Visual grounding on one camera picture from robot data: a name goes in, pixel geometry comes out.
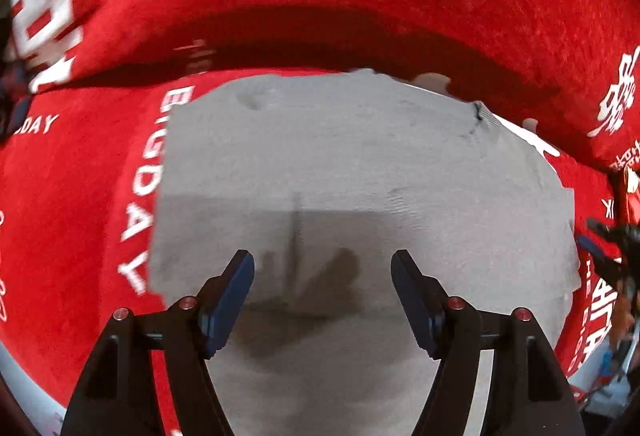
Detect red quilt white characters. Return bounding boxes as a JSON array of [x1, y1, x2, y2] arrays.
[[1, 0, 639, 171]]

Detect grey knitted small garment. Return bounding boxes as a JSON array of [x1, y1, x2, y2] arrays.
[[150, 70, 579, 435]]

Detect red bed sheet white letters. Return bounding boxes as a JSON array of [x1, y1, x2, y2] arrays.
[[1, 74, 617, 404]]

